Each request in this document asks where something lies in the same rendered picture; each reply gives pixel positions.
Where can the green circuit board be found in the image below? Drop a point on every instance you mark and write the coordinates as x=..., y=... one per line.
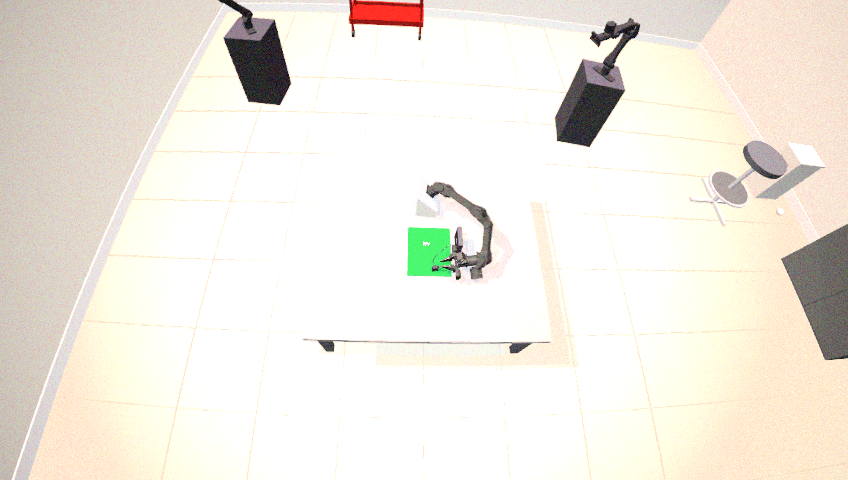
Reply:
x=423, y=245

